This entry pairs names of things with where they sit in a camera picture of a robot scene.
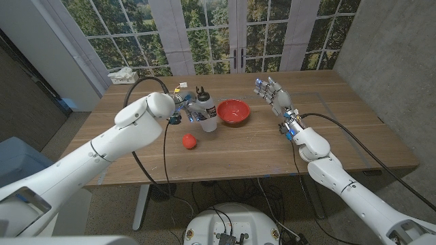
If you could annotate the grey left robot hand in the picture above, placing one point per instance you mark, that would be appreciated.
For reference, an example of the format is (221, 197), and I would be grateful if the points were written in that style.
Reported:
(189, 100)

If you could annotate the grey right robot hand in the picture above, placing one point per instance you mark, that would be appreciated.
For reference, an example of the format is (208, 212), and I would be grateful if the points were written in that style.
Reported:
(281, 98)

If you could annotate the white squeeze bottle black cap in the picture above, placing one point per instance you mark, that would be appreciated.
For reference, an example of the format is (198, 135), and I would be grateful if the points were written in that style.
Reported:
(208, 124)

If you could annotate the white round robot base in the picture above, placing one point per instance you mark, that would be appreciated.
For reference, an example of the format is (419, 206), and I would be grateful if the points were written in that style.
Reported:
(238, 217)

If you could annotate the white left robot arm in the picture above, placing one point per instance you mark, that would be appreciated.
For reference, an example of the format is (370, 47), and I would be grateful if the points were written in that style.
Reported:
(102, 149)

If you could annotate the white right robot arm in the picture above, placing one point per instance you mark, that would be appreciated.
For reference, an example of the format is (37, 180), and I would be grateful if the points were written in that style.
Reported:
(354, 190)

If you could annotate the red bowl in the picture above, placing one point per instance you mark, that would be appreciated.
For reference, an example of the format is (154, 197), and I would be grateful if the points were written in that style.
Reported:
(235, 110)

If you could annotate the red tomato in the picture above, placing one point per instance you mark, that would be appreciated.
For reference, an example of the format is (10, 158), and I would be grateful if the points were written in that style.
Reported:
(189, 141)

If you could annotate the printed window backdrop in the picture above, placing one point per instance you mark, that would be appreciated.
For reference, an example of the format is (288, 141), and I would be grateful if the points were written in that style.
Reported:
(204, 34)

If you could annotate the white tissue box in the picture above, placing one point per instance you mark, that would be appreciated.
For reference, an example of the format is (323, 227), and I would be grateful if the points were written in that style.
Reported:
(124, 77)

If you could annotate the round black floor fan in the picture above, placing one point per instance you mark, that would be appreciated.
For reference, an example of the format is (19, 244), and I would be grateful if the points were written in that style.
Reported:
(163, 192)

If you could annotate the dark grey table leg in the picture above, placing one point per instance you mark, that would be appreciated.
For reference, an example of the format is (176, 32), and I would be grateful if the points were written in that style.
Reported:
(315, 200)

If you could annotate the light blue tape piece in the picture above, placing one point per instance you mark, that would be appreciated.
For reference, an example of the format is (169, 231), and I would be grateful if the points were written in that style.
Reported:
(69, 103)

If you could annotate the white table leg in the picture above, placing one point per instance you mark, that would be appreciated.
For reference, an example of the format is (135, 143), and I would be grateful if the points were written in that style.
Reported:
(139, 211)

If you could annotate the blue grey seat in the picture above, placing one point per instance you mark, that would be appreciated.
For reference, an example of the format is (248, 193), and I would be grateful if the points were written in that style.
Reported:
(20, 163)

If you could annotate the black table bracket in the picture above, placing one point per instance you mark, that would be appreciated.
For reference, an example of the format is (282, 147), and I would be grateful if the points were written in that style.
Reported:
(373, 173)

